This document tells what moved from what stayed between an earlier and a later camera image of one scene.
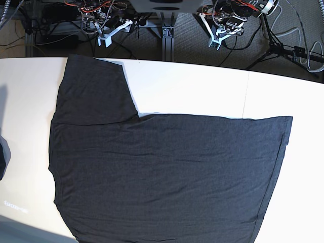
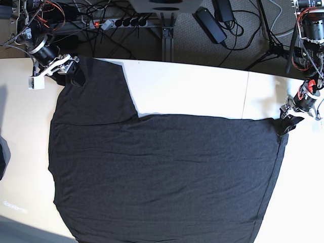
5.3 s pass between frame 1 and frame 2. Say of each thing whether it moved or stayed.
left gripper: moved
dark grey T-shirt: stayed
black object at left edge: stayed
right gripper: moved
